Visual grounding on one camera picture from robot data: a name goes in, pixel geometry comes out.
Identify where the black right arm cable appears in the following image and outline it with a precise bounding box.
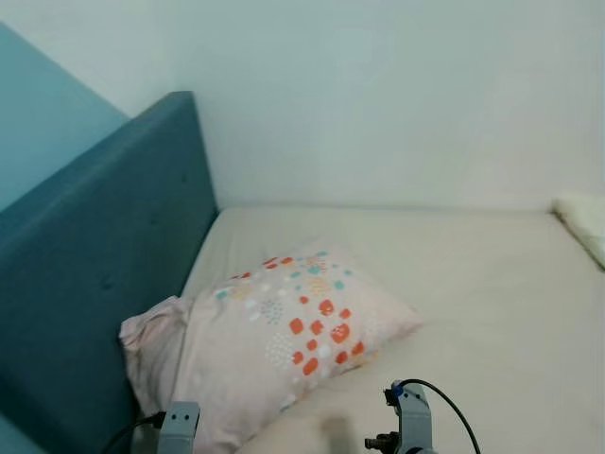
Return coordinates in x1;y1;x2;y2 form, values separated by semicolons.
402;378;481;454

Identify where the blue upholstered headboard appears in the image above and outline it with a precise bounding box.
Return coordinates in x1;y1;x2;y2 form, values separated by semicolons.
0;91;220;454

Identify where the cream cartoon print quilt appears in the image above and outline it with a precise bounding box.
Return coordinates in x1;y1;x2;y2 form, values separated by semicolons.
551;194;605;269

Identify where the cream bed mattress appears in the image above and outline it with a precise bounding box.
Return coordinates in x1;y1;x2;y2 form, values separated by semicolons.
180;206;605;454

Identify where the pink pillow with coloured dots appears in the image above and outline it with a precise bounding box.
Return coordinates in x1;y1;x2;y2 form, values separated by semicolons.
119;238;424;453

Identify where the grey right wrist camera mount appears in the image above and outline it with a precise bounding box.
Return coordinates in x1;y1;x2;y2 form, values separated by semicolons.
383;380;436;454

